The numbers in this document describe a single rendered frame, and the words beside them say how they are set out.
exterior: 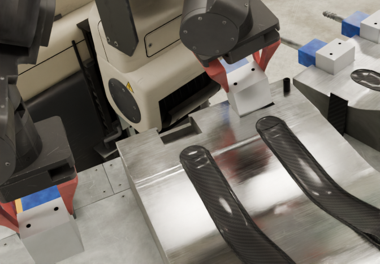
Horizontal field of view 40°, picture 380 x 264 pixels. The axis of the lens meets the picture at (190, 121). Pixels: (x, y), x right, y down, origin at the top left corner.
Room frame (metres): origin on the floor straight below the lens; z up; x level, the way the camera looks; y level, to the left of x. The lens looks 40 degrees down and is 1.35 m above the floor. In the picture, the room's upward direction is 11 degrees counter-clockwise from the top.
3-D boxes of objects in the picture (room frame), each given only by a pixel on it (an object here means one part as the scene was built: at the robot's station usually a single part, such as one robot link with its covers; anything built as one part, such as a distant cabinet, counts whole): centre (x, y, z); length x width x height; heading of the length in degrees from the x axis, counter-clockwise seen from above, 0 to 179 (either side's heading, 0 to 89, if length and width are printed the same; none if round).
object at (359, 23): (0.75, -0.31, 0.86); 0.13 x 0.05 x 0.05; 32
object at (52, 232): (0.41, 0.18, 0.93); 0.13 x 0.05 x 0.05; 14
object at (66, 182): (0.38, 0.15, 0.99); 0.07 x 0.07 x 0.09; 13
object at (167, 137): (0.53, 0.02, 0.87); 0.05 x 0.05 x 0.04; 15
